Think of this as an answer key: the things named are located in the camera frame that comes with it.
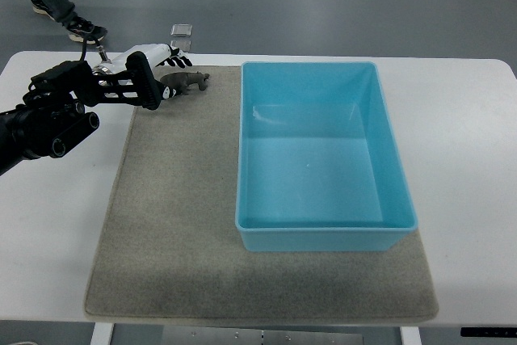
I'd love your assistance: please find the black sneaker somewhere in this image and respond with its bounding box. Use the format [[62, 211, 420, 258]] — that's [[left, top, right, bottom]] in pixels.
[[31, 0, 55, 21], [66, 16, 107, 44]]

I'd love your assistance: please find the black table control panel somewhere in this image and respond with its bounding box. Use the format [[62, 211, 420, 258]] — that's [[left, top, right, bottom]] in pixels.
[[460, 326, 517, 339]]

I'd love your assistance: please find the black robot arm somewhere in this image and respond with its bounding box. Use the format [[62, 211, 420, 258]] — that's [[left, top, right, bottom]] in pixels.
[[1, 44, 177, 173]]

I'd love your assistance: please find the black sneaker near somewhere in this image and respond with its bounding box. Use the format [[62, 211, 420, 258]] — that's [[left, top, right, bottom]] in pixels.
[[66, 16, 107, 44]]

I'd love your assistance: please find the metal floor plate lower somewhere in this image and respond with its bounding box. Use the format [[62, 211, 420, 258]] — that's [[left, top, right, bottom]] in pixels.
[[170, 39, 191, 53]]

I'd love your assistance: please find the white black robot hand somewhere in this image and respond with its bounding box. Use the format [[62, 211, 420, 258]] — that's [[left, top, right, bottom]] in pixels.
[[93, 44, 192, 100]]

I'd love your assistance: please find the metal floor plate upper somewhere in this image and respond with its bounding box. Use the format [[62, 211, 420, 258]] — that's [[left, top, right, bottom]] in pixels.
[[170, 23, 192, 37]]

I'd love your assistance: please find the metal floor plate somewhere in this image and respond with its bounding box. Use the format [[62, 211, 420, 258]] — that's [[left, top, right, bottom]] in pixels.
[[170, 23, 192, 37], [170, 39, 191, 53]]

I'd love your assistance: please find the white table leg left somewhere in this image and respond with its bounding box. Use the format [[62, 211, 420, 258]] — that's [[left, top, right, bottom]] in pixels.
[[90, 322, 115, 345]]

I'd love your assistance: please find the metal table crossbar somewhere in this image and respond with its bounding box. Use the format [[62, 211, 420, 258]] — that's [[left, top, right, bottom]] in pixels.
[[161, 326, 364, 345]]

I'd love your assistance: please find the brown toy hippo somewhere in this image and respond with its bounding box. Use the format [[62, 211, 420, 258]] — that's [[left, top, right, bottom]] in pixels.
[[160, 72, 210, 95]]

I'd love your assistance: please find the black sneaker far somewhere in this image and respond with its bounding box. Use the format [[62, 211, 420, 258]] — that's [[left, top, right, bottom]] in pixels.
[[31, 0, 55, 21]]

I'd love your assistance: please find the grey felt mat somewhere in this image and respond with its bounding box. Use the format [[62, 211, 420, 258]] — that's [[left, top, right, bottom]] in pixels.
[[83, 66, 439, 326]]

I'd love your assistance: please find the white table leg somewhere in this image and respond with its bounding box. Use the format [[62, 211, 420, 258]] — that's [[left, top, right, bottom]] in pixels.
[[90, 322, 115, 345], [400, 326, 422, 345]]

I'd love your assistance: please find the blue plastic box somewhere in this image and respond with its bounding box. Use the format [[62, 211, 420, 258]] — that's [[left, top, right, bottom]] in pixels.
[[235, 61, 418, 252]]

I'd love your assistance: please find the white table leg right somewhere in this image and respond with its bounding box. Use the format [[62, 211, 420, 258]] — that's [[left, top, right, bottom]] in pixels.
[[400, 326, 422, 345]]

